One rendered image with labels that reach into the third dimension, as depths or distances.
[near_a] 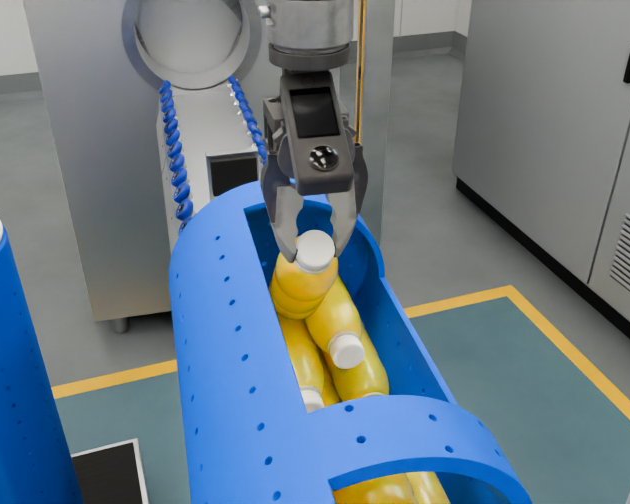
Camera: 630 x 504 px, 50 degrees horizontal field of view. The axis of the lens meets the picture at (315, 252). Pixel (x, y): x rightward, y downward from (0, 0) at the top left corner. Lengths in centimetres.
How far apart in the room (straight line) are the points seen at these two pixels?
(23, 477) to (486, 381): 154
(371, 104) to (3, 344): 86
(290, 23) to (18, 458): 105
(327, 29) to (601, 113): 211
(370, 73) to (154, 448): 132
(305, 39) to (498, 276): 244
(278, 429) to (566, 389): 198
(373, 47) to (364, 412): 102
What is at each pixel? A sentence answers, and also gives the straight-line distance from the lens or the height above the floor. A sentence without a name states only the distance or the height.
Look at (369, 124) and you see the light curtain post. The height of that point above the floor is 106.
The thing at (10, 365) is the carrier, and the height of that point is 82.
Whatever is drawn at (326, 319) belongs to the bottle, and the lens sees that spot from 82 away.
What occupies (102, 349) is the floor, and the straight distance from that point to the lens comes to 260.
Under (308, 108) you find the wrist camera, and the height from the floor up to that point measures 141.
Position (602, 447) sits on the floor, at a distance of 233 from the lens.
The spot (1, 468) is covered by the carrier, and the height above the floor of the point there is 62.
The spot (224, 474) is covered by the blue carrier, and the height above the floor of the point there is 118.
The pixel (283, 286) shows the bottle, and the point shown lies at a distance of 72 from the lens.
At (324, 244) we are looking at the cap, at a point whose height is 126.
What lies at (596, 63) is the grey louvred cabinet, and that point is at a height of 90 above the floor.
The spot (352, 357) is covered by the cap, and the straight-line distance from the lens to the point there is 81.
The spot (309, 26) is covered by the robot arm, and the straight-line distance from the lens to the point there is 57.
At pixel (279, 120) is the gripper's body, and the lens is 62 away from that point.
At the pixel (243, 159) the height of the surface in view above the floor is 107.
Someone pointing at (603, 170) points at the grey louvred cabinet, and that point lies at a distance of 265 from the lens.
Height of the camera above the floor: 162
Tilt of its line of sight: 33 degrees down
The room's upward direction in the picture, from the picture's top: straight up
